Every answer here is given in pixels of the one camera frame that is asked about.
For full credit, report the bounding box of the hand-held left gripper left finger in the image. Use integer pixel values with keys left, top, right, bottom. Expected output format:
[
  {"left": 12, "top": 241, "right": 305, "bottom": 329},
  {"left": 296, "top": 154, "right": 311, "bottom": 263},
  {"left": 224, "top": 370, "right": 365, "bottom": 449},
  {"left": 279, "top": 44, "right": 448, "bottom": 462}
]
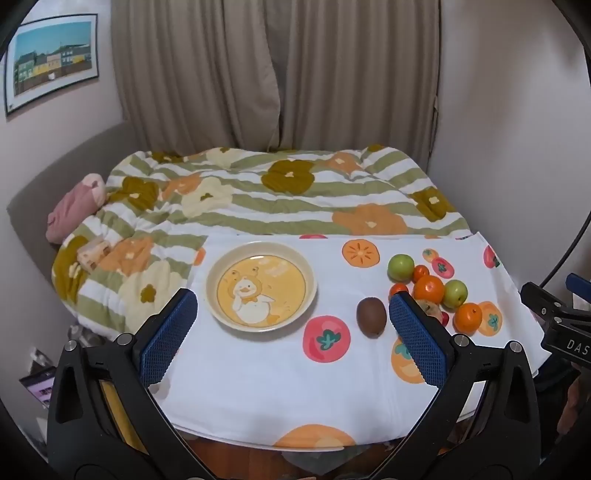
[{"left": 46, "top": 288, "right": 199, "bottom": 464}]

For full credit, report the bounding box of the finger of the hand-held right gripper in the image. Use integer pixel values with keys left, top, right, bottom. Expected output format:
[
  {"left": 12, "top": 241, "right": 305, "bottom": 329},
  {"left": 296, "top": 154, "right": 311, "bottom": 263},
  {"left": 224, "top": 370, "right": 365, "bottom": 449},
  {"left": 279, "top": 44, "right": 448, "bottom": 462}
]
[
  {"left": 521, "top": 282, "right": 583, "bottom": 326},
  {"left": 566, "top": 273, "right": 591, "bottom": 298}
]

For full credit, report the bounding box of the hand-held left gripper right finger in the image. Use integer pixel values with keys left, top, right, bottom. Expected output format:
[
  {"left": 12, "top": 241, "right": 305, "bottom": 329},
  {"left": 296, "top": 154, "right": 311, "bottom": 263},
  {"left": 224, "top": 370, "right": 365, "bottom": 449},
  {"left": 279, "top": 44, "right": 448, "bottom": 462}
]
[{"left": 389, "top": 291, "right": 541, "bottom": 464}]

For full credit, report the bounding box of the yellow red apple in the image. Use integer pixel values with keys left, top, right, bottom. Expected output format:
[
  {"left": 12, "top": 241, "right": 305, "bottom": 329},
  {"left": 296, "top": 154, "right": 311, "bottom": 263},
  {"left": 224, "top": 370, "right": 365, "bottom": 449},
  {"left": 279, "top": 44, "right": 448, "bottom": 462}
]
[{"left": 416, "top": 299, "right": 445, "bottom": 322}]

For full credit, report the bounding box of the brown kiwi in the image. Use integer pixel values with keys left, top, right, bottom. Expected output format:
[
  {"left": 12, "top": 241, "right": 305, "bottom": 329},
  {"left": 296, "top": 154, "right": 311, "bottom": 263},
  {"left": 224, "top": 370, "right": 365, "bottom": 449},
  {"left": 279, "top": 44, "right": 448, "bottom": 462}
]
[{"left": 356, "top": 298, "right": 387, "bottom": 339}]

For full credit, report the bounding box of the orange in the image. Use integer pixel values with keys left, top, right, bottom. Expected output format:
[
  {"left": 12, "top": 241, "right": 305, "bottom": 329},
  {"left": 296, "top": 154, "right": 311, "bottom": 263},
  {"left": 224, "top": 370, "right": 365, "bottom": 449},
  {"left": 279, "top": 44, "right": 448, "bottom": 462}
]
[
  {"left": 453, "top": 303, "right": 484, "bottom": 335},
  {"left": 412, "top": 274, "right": 445, "bottom": 304}
]

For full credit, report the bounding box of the green apple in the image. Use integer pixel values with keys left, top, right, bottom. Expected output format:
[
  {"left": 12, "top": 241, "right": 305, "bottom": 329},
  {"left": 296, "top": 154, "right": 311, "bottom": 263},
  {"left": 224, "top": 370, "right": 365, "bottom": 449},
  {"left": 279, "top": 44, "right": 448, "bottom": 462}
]
[
  {"left": 387, "top": 254, "right": 415, "bottom": 282},
  {"left": 442, "top": 280, "right": 469, "bottom": 309}
]

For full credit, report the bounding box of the duck print plate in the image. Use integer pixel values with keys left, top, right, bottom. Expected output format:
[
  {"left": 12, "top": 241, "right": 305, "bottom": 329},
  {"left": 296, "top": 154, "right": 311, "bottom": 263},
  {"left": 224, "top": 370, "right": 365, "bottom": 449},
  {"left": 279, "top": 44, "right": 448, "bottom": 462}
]
[{"left": 205, "top": 241, "right": 318, "bottom": 332}]

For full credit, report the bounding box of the tissue pack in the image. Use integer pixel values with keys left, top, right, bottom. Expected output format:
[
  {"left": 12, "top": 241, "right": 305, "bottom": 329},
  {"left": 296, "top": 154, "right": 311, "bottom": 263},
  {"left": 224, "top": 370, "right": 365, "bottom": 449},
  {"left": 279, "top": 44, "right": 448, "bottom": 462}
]
[{"left": 76, "top": 239, "right": 112, "bottom": 274}]

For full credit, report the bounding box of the fruit print white tablecloth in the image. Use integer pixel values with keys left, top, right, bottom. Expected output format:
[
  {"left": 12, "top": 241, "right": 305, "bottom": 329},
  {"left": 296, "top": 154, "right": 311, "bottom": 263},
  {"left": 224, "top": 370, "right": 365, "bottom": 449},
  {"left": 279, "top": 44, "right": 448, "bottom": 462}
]
[{"left": 157, "top": 231, "right": 542, "bottom": 452}]

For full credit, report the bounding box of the phone with lit screen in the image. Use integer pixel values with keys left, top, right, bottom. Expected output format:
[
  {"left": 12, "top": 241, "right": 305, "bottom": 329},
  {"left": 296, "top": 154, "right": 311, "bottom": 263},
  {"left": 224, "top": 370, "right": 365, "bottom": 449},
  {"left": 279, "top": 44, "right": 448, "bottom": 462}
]
[{"left": 19, "top": 367, "right": 58, "bottom": 409}]

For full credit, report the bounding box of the floral striped blanket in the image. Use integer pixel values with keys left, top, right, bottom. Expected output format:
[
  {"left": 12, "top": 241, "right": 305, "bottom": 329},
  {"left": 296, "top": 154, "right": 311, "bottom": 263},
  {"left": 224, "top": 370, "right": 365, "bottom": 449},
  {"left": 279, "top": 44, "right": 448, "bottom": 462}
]
[{"left": 51, "top": 145, "right": 472, "bottom": 343}]

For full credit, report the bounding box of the grey bed headboard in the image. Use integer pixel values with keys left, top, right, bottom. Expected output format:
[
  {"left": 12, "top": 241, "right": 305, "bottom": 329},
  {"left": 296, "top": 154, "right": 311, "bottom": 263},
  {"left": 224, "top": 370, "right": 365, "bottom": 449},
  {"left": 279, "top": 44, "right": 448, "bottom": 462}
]
[{"left": 6, "top": 121, "right": 139, "bottom": 264}]

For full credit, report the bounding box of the beige curtain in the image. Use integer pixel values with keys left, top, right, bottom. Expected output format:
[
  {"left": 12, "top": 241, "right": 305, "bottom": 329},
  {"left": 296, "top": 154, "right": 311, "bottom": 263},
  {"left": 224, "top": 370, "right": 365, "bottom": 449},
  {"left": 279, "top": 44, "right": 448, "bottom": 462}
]
[{"left": 111, "top": 0, "right": 442, "bottom": 154}]

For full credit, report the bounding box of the black cable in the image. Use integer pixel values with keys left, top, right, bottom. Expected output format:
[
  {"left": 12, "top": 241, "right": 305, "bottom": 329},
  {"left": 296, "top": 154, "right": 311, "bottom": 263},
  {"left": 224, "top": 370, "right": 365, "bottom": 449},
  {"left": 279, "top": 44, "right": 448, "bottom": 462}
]
[{"left": 539, "top": 203, "right": 591, "bottom": 289}]

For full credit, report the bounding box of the framed wall poster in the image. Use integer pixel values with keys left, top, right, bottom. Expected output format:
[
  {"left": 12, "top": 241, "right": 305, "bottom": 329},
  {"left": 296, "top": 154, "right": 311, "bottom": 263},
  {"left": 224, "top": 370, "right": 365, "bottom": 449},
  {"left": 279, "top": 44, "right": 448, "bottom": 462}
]
[{"left": 4, "top": 14, "right": 100, "bottom": 118}]

